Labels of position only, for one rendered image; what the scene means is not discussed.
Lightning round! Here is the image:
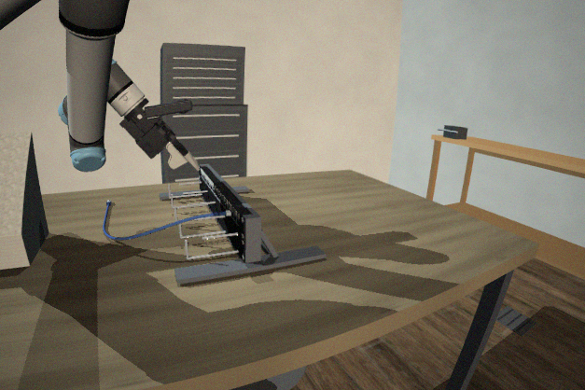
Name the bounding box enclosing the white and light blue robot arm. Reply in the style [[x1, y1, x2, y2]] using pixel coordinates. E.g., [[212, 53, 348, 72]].
[[0, 0, 192, 172]]

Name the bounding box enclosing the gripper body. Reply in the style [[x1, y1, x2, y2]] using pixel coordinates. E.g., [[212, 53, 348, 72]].
[[119, 98, 175, 159]]

